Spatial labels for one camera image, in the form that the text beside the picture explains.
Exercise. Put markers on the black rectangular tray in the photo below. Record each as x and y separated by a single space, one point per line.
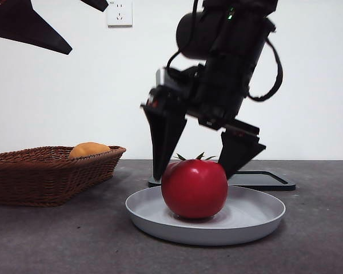
268 180

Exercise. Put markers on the red tomato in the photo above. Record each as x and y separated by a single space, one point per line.
194 188

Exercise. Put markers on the orange bread roll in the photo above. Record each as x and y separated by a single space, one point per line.
88 149

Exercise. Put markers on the grey round plate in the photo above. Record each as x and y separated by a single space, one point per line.
245 217

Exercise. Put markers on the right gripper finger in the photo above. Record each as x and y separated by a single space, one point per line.
240 154
164 134

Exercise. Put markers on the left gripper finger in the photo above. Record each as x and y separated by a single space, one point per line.
17 23
98 4

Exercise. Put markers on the right arm grey camera box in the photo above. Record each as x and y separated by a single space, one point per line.
171 78

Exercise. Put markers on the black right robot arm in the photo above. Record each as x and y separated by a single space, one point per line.
237 28

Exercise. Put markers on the white wall socket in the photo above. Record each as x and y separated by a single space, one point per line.
121 17

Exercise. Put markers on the brown wicker basket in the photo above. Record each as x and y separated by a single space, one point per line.
45 182

